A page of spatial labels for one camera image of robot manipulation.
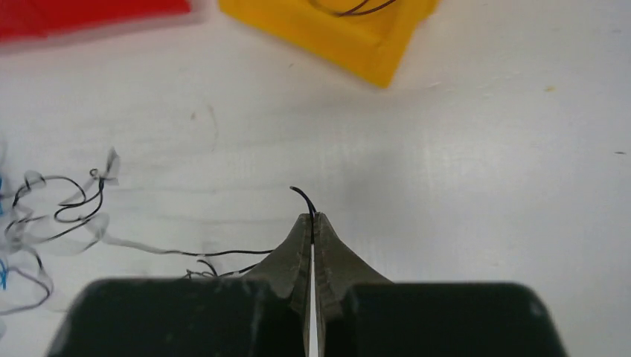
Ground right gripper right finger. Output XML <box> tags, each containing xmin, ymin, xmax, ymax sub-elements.
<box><xmin>313</xmin><ymin>213</ymin><xmax>391</xmax><ymax>356</ymax></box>

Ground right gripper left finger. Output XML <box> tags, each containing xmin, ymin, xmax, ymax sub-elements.
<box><xmin>244</xmin><ymin>213</ymin><xmax>313</xmax><ymax>356</ymax></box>

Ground black striped wire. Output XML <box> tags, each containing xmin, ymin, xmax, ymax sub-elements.
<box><xmin>106</xmin><ymin>186</ymin><xmax>318</xmax><ymax>280</ymax></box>

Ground wire bundle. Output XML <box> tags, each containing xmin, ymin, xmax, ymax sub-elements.
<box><xmin>0</xmin><ymin>147</ymin><xmax>122</xmax><ymax>316</ymax></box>

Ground yellow bin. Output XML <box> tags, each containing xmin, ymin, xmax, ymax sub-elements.
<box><xmin>218</xmin><ymin>0</ymin><xmax>438</xmax><ymax>88</ymax></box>

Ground red double bin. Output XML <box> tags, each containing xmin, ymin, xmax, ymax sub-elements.
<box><xmin>1</xmin><ymin>0</ymin><xmax>191</xmax><ymax>42</ymax></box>

